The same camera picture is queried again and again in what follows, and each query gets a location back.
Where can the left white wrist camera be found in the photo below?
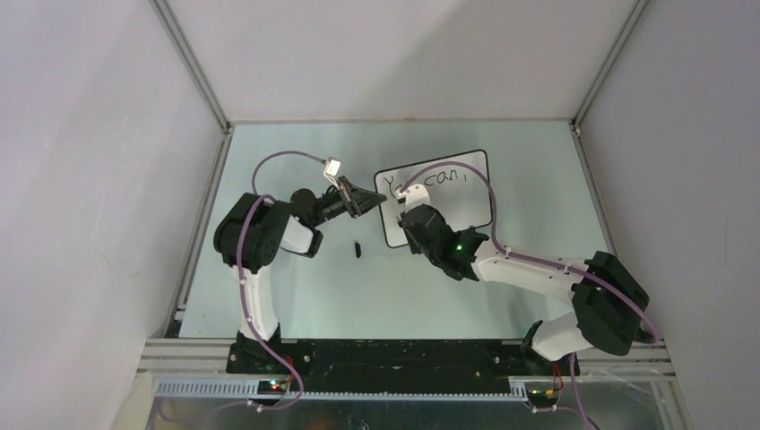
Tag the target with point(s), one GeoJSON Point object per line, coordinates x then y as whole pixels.
{"type": "Point", "coordinates": [331, 170]}

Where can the aluminium frame rail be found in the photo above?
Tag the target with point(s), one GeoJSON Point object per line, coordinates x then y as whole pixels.
{"type": "Point", "coordinates": [198, 368]}

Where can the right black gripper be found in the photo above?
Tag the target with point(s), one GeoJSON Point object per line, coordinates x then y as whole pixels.
{"type": "Point", "coordinates": [415, 249]}

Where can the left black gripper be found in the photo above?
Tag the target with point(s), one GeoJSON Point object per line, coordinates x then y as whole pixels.
{"type": "Point", "coordinates": [357, 201]}

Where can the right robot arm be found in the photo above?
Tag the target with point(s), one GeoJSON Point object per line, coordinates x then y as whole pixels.
{"type": "Point", "coordinates": [607, 303]}

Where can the black framed whiteboard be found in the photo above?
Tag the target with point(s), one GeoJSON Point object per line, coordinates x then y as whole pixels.
{"type": "Point", "coordinates": [454, 187]}

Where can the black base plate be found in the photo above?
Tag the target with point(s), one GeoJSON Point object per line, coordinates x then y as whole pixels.
{"type": "Point", "coordinates": [404, 365]}

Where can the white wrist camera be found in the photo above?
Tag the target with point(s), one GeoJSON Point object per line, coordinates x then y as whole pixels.
{"type": "Point", "coordinates": [412, 197]}
{"type": "Point", "coordinates": [331, 170]}

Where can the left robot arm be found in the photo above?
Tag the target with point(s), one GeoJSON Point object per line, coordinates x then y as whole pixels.
{"type": "Point", "coordinates": [257, 227]}

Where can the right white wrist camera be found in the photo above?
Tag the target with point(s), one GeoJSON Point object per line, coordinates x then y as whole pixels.
{"type": "Point", "coordinates": [412, 197]}

